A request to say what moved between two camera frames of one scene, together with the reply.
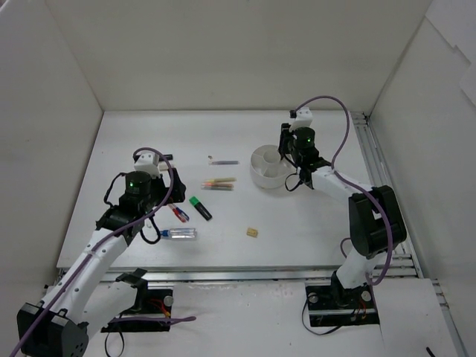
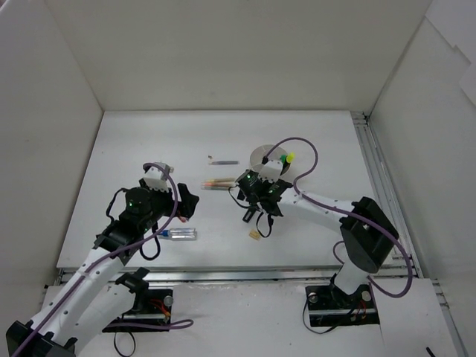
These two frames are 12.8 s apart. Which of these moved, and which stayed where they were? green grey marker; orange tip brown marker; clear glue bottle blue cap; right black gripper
Moved: right black gripper
Stayed: orange tip brown marker; green grey marker; clear glue bottle blue cap
